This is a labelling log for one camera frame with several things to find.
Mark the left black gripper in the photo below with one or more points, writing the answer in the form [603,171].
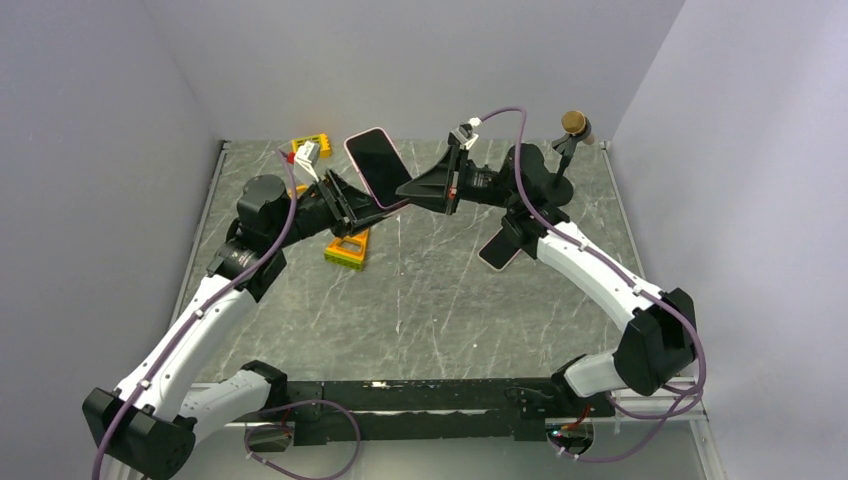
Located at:
[348,206]

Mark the black microphone stand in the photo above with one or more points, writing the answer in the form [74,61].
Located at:
[557,189]

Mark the orange green triangle block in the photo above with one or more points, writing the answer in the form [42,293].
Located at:
[349,252]

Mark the pink phone case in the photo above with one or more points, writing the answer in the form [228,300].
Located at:
[387,136]

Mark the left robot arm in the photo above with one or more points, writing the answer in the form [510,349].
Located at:
[152,420]

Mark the yellow grid block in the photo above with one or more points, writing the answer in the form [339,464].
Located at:
[322,140]

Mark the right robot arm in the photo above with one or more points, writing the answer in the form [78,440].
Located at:
[659,333]

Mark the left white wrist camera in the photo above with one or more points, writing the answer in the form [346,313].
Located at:
[303,162]

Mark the black base frame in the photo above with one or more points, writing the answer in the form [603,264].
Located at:
[523,409]

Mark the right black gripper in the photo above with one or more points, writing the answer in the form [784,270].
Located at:
[440,189]

